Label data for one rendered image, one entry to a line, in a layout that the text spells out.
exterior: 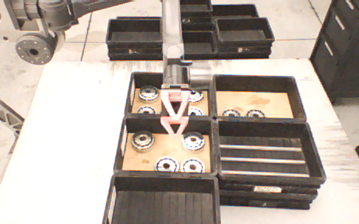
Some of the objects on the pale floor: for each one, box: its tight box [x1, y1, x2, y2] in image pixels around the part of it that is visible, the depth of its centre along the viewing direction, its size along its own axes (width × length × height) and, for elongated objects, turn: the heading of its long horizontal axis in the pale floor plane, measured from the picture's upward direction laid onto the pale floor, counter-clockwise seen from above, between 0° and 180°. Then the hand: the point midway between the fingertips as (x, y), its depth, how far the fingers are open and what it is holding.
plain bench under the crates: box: [0, 58, 359, 224], centre depth 190 cm, size 160×160×70 cm
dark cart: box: [309, 0, 359, 104], centre depth 276 cm, size 60×45×90 cm
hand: (175, 127), depth 81 cm, fingers open, 6 cm apart
